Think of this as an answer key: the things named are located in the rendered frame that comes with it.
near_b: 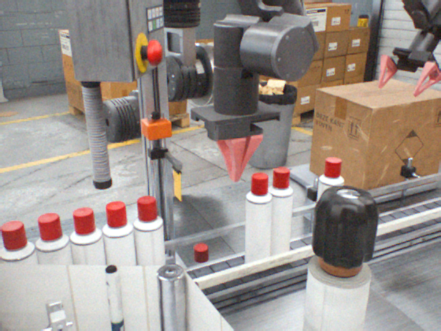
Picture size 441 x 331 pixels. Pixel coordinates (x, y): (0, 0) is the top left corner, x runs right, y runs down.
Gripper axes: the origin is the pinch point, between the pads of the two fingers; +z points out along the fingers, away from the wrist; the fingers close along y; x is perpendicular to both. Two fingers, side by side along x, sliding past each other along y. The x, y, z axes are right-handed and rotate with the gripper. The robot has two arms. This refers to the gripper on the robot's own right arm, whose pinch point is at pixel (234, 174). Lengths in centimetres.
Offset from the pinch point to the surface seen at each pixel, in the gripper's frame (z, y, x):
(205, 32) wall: 55, 282, 615
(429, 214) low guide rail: 27, 60, 13
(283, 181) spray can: 11.7, 20.0, 16.3
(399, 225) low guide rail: 27, 51, 13
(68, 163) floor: 117, 17, 316
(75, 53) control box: -13.9, -15.2, 22.1
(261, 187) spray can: 11.6, 14.7, 15.9
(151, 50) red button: -14.6, -5.1, 17.0
